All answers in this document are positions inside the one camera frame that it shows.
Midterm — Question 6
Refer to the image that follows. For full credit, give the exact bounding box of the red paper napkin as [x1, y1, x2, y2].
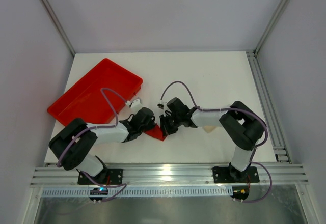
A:
[145, 123, 166, 142]

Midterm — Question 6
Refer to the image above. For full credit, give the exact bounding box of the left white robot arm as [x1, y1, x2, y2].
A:
[48, 107, 155, 184]

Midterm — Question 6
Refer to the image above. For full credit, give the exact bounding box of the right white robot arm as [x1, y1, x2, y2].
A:
[159, 98, 268, 184]

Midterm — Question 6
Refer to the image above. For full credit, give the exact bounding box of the cream utensil case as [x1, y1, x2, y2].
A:
[203, 126, 217, 133]

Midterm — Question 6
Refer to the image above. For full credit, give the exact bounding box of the red plastic tray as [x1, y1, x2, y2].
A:
[47, 58, 143, 126]

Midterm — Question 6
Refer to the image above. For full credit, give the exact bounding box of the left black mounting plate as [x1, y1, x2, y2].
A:
[77, 168, 123, 186]

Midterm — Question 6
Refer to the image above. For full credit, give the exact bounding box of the black mounting plate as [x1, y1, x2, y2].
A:
[77, 168, 123, 186]
[212, 165, 260, 183]

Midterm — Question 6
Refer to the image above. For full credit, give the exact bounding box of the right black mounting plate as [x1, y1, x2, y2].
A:
[212, 165, 260, 183]

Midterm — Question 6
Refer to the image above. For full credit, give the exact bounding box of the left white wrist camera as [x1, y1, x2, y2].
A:
[125, 98, 143, 109]

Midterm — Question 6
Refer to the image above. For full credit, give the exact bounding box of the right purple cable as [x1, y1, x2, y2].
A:
[159, 81, 273, 204]

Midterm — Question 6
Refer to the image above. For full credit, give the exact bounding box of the purple cable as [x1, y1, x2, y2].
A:
[57, 88, 130, 204]
[159, 81, 273, 204]

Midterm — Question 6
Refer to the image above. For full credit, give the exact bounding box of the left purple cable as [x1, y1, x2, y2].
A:
[57, 88, 130, 204]

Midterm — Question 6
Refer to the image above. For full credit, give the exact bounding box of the right aluminium side rail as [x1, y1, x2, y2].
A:
[246, 50, 292, 164]

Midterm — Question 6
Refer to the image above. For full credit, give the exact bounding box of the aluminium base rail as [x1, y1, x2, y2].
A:
[30, 162, 309, 187]

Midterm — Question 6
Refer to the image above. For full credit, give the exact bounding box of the slotted white cable duct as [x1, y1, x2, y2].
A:
[41, 185, 233, 198]

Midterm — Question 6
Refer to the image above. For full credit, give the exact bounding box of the right aluminium frame post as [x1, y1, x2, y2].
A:
[253, 0, 290, 56]

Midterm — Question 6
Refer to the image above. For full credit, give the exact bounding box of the aluminium frame post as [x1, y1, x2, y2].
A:
[253, 0, 290, 56]
[39, 0, 76, 57]

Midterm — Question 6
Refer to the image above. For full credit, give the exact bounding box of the left aluminium frame post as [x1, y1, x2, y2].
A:
[39, 0, 76, 57]

